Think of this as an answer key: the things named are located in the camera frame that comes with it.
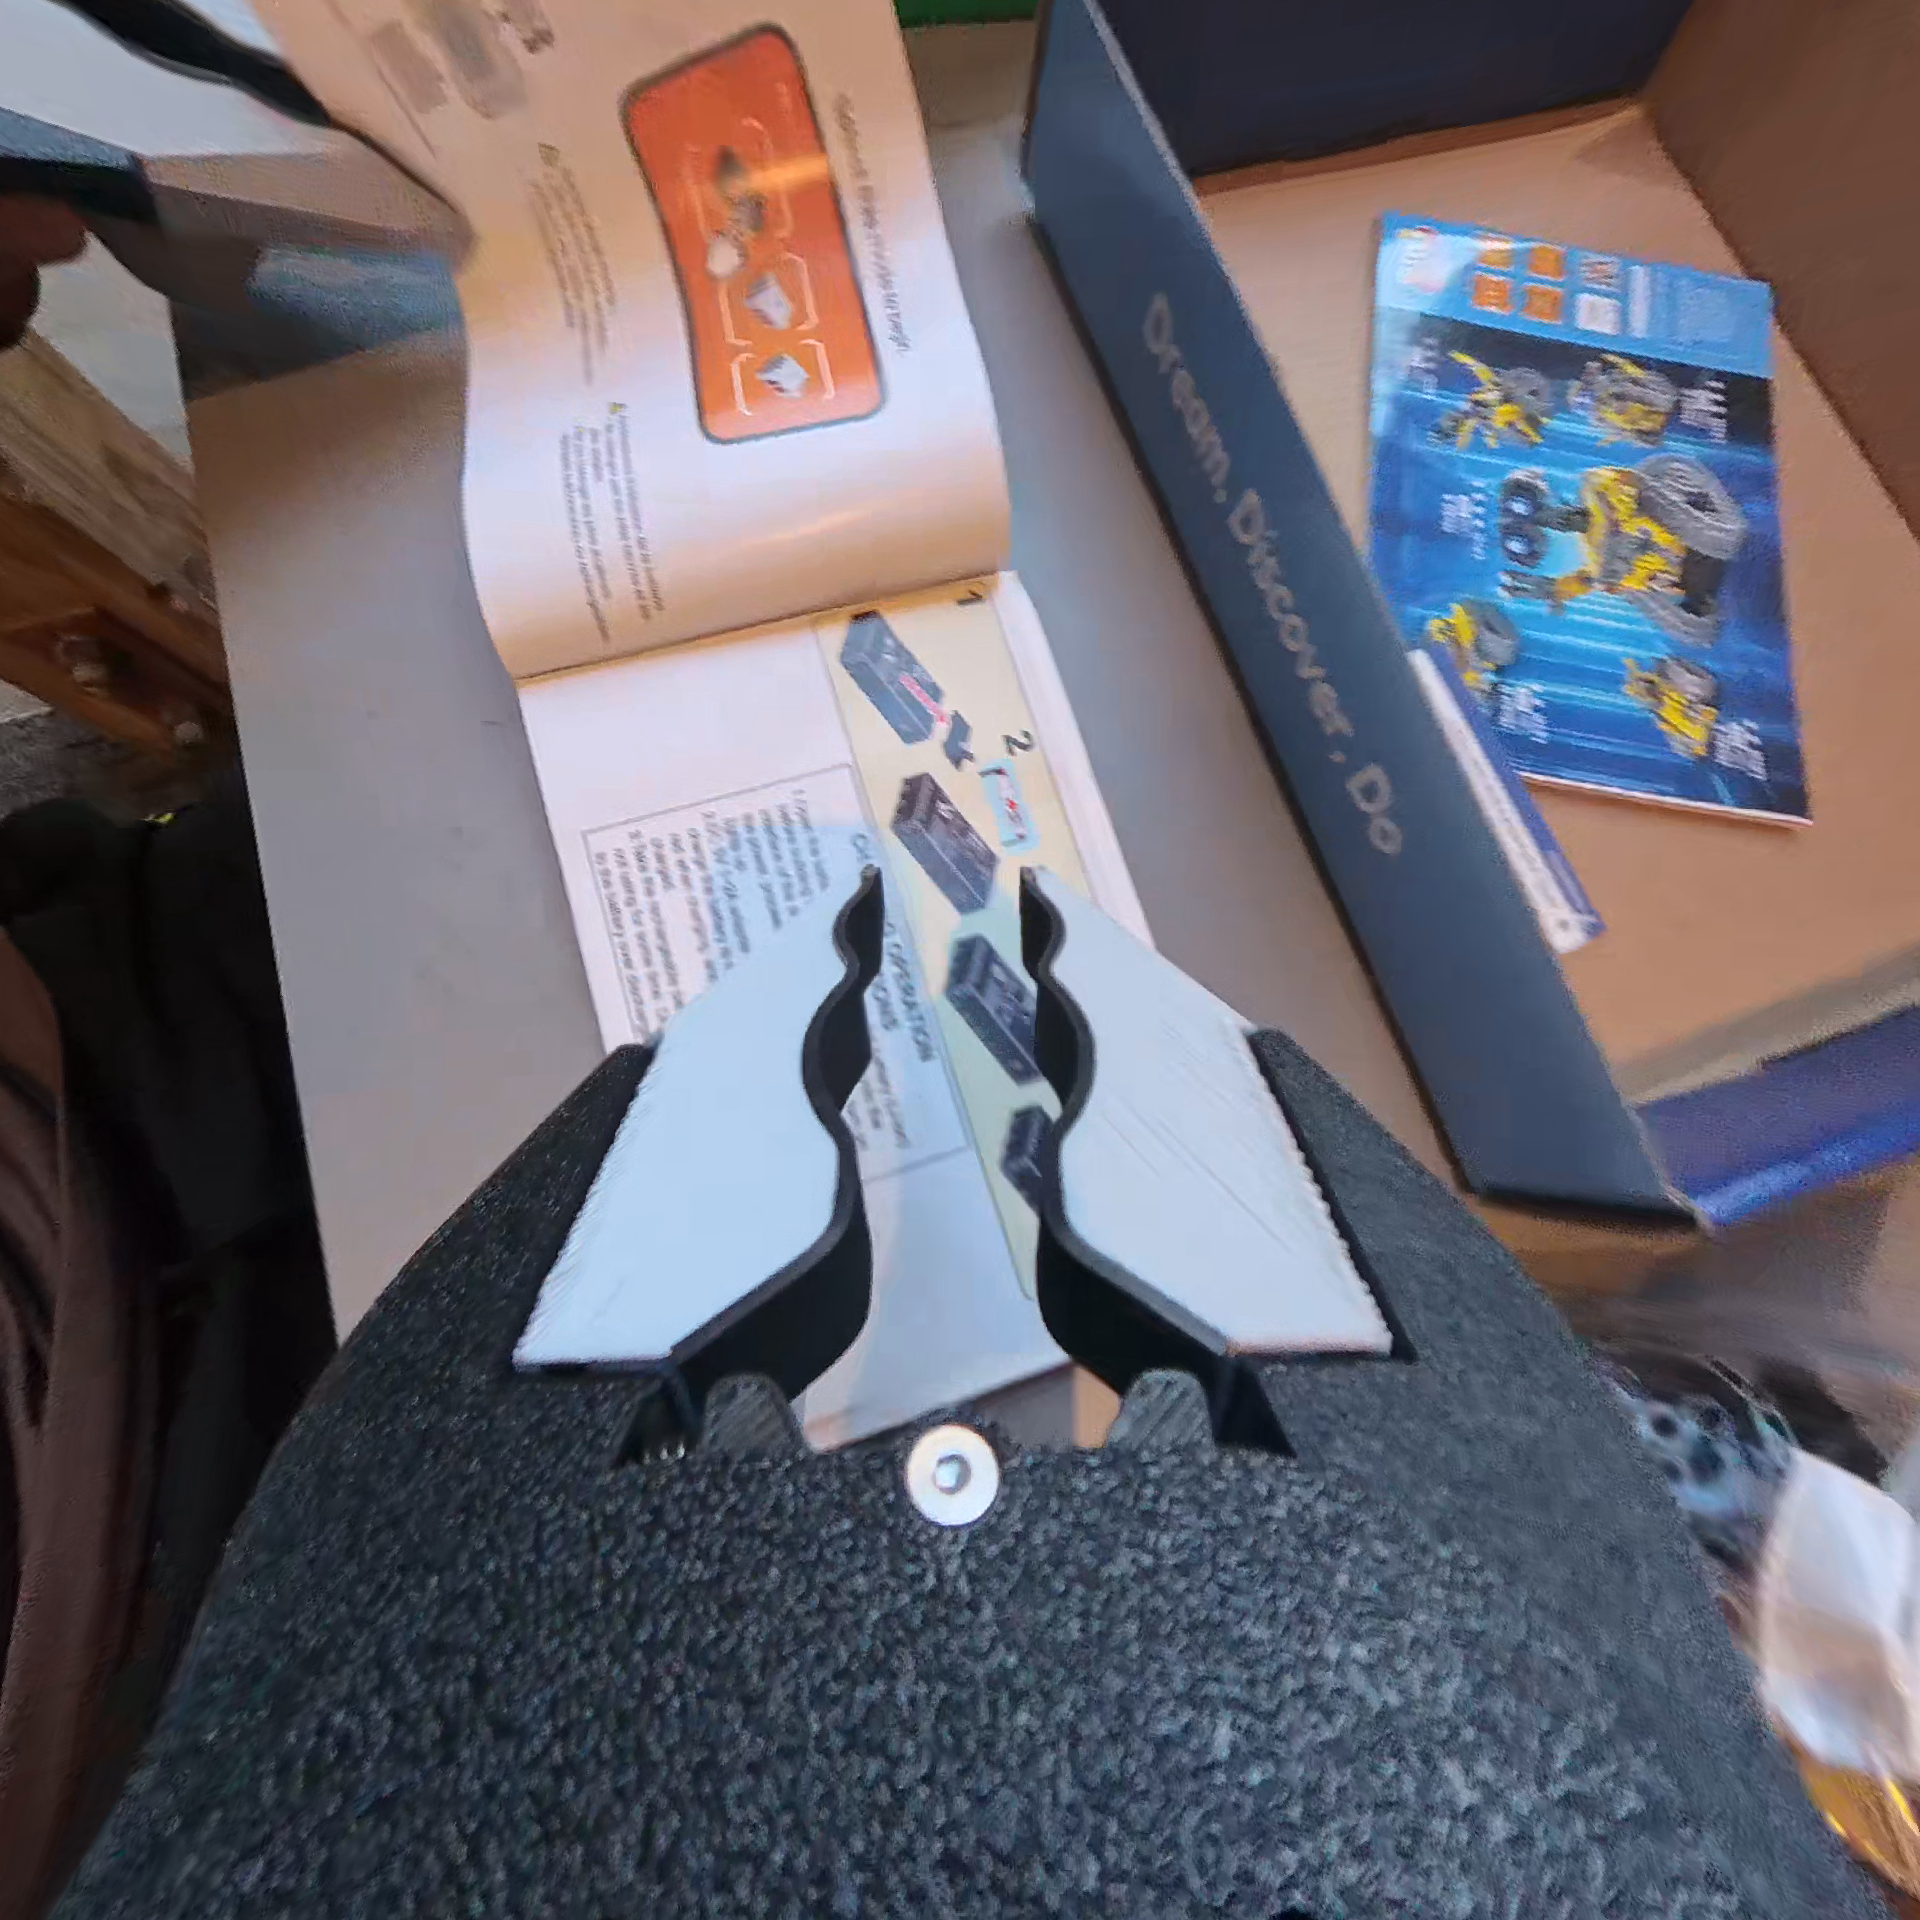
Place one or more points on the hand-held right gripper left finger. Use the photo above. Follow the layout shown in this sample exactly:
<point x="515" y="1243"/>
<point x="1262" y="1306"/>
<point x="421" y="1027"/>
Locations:
<point x="705" y="1185"/>

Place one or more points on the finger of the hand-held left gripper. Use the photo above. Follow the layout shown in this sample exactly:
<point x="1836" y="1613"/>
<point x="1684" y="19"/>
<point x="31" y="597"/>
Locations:
<point x="301" y="224"/>
<point x="150" y="105"/>

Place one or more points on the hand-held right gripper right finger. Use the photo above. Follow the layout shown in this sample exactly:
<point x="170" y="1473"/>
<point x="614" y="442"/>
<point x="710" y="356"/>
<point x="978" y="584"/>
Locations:
<point x="1214" y="1185"/>

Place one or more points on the blue-cover instruction booklet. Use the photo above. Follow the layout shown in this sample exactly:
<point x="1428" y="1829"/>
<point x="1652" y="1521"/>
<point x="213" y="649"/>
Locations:
<point x="721" y="494"/>

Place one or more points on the grey desk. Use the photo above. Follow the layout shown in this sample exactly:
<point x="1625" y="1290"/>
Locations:
<point x="375" y="750"/>

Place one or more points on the blue cardboard box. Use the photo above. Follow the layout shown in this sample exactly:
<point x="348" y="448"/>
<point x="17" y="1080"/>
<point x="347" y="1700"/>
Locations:
<point x="1306" y="675"/>

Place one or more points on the clear bag dark wheels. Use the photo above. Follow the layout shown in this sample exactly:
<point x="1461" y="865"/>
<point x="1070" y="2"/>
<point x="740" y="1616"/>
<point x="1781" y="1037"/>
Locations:
<point x="1725" y="1469"/>

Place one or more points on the thin blue printed leaflet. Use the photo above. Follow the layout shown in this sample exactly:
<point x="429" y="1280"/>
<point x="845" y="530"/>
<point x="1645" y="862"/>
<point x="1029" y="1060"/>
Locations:
<point x="1606" y="524"/>

